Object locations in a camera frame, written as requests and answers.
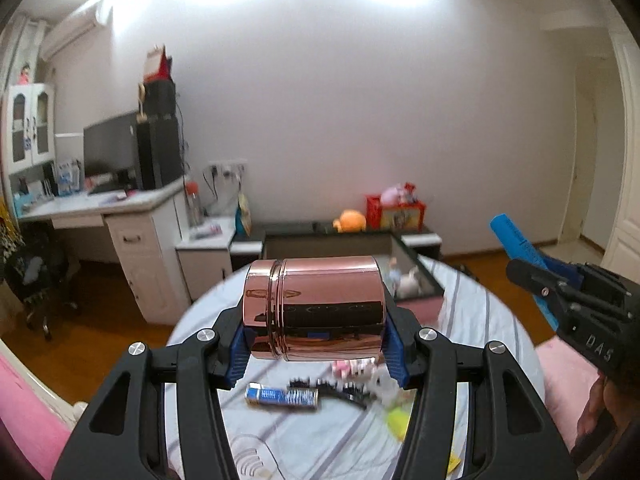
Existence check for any white desk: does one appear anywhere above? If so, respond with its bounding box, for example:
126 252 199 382
15 177 193 326

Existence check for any white nightstand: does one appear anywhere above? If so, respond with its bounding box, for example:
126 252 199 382
175 217 238 303

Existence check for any snack bag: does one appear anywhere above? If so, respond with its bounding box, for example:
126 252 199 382
235 192 253 236

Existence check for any black hair clip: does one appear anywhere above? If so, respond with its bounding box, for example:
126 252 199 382
287 377 368 411

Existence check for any pink storage box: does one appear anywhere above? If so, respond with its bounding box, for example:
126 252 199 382
262 232 446 326

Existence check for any blue silver tube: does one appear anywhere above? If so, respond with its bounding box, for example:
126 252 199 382
245 382 321 411

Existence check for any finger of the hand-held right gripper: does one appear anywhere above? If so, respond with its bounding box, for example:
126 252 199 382
506 259 633 323
544 256 640 306

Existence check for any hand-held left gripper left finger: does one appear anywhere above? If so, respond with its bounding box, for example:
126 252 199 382
51 305 251 480

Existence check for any white hutch cabinet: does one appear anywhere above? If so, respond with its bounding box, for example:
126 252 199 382
0 82 57 181

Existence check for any pink plush toy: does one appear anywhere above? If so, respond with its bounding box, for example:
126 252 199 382
380 183 407 206

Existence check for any black computer tower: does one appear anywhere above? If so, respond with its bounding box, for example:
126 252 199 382
136 115 185 191

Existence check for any red toy crate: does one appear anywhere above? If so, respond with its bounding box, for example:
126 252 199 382
365 195 427 233

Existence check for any white wall socket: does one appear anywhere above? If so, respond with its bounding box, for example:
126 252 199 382
207 160 248 176

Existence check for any yellow black jacket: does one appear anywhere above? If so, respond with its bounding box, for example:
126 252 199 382
0 200 26 263

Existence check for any pink block toy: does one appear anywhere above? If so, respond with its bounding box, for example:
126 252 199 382
332 358 377 381

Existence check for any white pink bed frame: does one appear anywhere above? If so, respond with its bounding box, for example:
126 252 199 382
0 340 88 480

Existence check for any black office chair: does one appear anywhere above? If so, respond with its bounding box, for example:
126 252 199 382
5 230 81 341

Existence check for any red cap bottle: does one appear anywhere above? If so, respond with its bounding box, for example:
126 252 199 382
184 180 205 228

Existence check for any red cardboard box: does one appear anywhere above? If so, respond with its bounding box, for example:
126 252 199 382
144 46 175 83

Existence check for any person's right hand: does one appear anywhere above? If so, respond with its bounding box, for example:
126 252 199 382
575 375 623 463

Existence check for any rose gold metal jar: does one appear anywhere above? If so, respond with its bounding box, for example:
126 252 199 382
243 256 388 362

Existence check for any white figurine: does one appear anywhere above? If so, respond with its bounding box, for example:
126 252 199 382
395 265 427 299

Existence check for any white round plug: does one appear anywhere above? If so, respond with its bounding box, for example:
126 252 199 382
369 366 416 406

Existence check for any black power cable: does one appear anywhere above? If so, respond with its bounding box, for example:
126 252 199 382
201 167 241 213

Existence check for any orange octopus plush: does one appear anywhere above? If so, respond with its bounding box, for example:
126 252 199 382
332 209 368 233

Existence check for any yellow plastic item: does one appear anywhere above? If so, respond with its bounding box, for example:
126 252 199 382
385 405 413 443

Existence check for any black speaker box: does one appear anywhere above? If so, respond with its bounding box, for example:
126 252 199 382
142 80 177 121

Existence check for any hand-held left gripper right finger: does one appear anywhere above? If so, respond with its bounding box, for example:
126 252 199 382
382 305 581 480

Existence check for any blue desk box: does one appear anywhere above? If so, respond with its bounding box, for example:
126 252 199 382
55 160 82 196

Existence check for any black computer monitor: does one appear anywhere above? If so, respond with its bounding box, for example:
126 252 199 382
82 111 141 186

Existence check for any white air conditioner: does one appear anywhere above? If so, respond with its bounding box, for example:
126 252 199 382
40 10 108 61

